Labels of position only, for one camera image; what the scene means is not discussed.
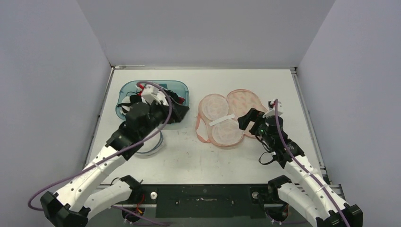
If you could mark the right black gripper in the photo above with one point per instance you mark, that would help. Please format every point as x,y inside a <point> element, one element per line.
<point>256,118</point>

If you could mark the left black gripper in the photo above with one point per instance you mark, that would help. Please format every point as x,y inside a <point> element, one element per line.
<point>172,117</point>

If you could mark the peach floral padded bra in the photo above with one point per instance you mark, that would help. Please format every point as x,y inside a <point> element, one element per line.
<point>217,117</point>

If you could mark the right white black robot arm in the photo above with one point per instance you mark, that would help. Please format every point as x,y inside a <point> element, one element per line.
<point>305,190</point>

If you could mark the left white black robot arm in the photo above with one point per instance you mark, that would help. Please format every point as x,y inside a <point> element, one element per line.
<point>74,204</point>

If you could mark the white black bra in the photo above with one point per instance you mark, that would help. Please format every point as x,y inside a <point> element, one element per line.
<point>125,107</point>

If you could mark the teal plastic bin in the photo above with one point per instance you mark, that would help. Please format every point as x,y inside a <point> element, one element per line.
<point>174,85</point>

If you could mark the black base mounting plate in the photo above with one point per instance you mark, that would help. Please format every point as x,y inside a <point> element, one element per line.
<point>208,201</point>

